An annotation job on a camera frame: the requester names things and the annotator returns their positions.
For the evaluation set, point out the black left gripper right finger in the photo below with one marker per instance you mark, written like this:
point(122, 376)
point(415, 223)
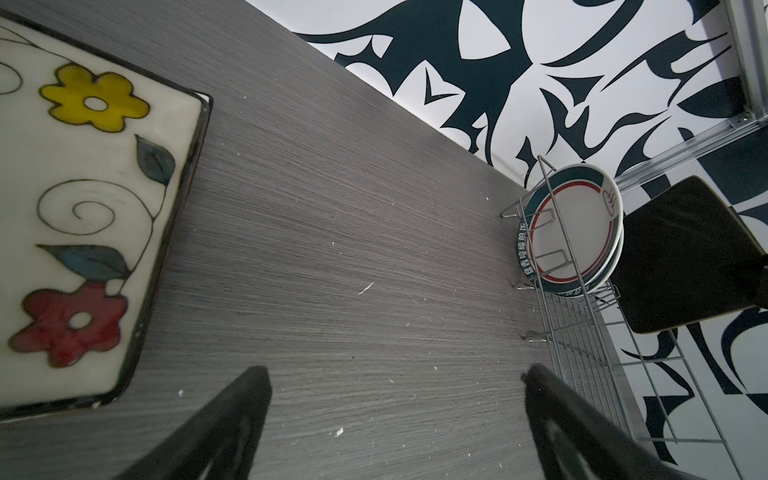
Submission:
point(575, 441)

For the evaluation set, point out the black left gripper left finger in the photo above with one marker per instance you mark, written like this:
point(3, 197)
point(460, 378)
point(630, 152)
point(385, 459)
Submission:
point(220, 441)

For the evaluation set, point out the black square plate gold rim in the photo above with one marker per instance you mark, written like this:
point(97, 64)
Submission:
point(687, 257)

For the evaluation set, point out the small white round plate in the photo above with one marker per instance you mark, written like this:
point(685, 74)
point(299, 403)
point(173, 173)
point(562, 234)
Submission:
point(571, 230)

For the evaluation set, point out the chrome wire dish rack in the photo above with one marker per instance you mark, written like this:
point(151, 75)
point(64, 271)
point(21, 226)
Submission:
point(653, 397)

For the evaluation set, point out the aluminium cage frame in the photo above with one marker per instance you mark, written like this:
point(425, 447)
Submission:
point(739, 103)

